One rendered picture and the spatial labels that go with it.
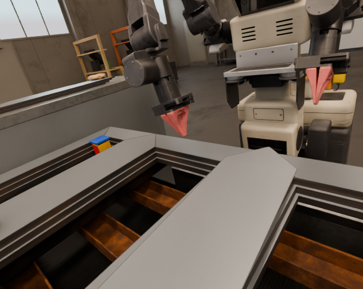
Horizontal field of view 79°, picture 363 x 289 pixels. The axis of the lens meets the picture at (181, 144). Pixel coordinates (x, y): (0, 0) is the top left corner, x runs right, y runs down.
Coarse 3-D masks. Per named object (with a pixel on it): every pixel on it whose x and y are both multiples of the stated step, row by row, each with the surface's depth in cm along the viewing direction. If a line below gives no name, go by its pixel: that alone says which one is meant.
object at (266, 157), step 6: (252, 150) 61; (228, 156) 60; (234, 156) 60; (240, 156) 59; (246, 156) 59; (252, 156) 58; (258, 156) 58; (264, 156) 57; (270, 156) 56; (276, 156) 56; (258, 162) 55; (264, 162) 54; (270, 162) 54; (276, 162) 53; (282, 162) 53; (288, 162) 52; (294, 168) 50
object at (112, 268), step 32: (64, 160) 86; (160, 160) 75; (192, 160) 66; (0, 192) 72; (96, 192) 61; (288, 192) 46; (320, 192) 44; (352, 192) 41; (32, 224) 50; (64, 224) 55; (0, 256) 46; (96, 288) 33
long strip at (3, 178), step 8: (104, 128) 107; (88, 136) 100; (96, 136) 98; (72, 144) 94; (80, 144) 92; (56, 152) 89; (64, 152) 88; (40, 160) 84; (48, 160) 83; (16, 168) 82; (24, 168) 80; (32, 168) 79; (0, 176) 78; (8, 176) 76; (16, 176) 75
